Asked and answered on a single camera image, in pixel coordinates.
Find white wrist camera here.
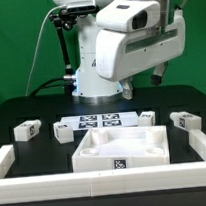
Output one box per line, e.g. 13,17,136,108
96,0,161,33

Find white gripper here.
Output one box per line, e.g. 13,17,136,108
95,16,186,100

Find white camera cable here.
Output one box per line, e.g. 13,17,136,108
17,4,74,97

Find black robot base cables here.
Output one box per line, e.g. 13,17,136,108
28,74,78,97

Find white square tabletop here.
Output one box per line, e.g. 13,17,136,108
71,125,170,172

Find grey camera on mount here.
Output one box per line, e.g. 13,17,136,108
66,0,97,14

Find white U-shaped fence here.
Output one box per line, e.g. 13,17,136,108
0,128,206,205

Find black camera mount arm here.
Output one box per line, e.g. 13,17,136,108
49,12,76,95

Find white marker tag plate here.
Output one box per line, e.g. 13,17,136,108
61,112,138,130

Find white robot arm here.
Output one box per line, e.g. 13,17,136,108
53,0,186,103

